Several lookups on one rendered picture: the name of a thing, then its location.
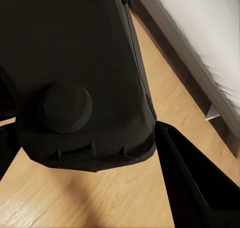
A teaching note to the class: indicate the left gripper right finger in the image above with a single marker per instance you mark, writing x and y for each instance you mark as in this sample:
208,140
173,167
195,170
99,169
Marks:
200,194

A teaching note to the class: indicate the bed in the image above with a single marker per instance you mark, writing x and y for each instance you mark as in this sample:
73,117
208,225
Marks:
206,36

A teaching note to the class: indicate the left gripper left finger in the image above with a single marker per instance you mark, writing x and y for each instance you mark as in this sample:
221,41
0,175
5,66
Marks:
9,147

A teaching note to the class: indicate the digital camera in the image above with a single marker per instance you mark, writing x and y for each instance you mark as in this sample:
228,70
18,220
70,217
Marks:
71,72

